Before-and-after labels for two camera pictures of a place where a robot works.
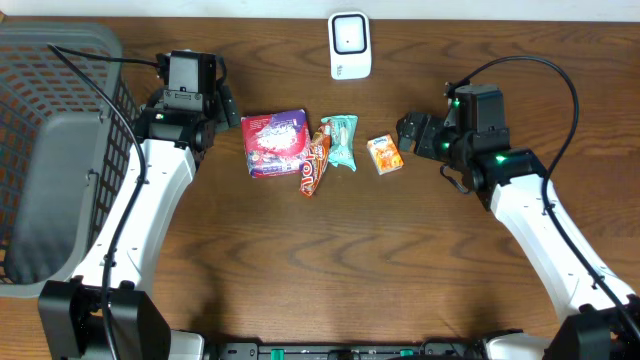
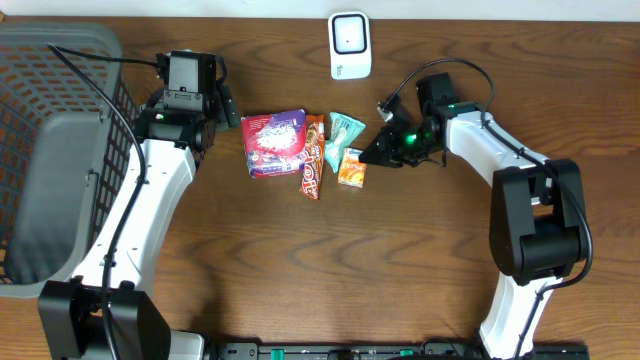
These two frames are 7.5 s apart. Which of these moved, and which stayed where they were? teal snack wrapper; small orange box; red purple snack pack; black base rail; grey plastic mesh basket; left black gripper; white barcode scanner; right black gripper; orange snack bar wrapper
Moved: orange snack bar wrapper; right black gripper; teal snack wrapper; small orange box
Stayed: left black gripper; grey plastic mesh basket; black base rail; red purple snack pack; white barcode scanner
